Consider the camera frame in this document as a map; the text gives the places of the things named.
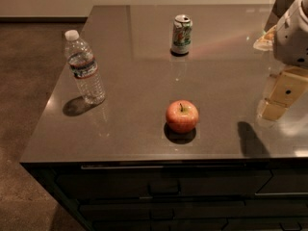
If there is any dark right drawer front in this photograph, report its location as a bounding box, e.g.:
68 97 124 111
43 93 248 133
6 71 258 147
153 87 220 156
257 168 308 196

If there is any dark snack bag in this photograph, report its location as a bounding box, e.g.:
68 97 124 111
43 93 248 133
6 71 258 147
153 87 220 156
264 0 295 32

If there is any white green soda can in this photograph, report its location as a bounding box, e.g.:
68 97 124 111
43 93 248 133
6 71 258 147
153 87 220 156
170 14 193 56

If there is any clear plastic water bottle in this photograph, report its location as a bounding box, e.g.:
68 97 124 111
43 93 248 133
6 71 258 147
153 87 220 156
64 30 106 104

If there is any clear plastic wrapped snack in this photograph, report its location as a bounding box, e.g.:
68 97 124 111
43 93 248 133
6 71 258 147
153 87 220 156
253 26 276 51

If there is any dark lower drawer front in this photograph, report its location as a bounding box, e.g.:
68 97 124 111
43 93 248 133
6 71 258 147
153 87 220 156
79 199 308 221

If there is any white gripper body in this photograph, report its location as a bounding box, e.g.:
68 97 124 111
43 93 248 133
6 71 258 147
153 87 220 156
273 0 308 68

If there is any red apple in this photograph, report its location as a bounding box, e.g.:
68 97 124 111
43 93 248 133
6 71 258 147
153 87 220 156
166 100 199 134

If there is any dark cabinet drawer front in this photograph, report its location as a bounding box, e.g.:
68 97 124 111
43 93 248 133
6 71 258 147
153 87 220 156
56 170 271 199

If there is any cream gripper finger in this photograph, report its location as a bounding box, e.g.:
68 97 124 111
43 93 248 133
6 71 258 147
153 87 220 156
260 68 308 120

